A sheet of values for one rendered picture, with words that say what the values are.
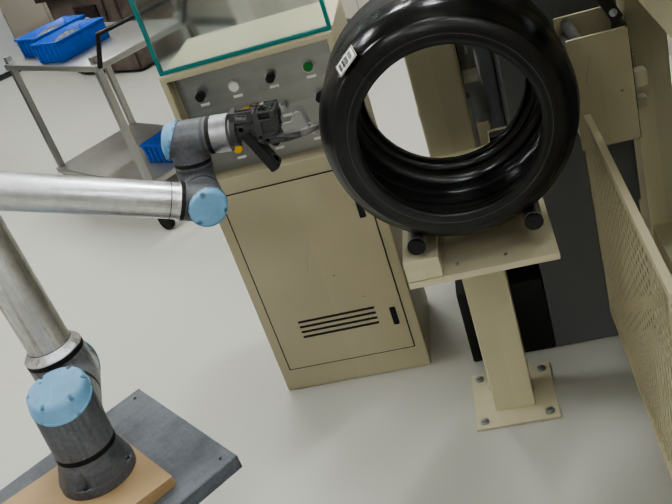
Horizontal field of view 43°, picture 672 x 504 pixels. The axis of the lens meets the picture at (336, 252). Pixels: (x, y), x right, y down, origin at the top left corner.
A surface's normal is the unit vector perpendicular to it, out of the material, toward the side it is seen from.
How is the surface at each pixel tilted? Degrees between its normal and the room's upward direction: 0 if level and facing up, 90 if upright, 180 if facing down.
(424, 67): 90
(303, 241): 90
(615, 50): 90
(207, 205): 90
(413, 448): 0
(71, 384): 3
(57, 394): 3
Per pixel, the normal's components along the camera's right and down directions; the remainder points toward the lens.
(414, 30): -0.13, 0.36
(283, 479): -0.29, -0.83
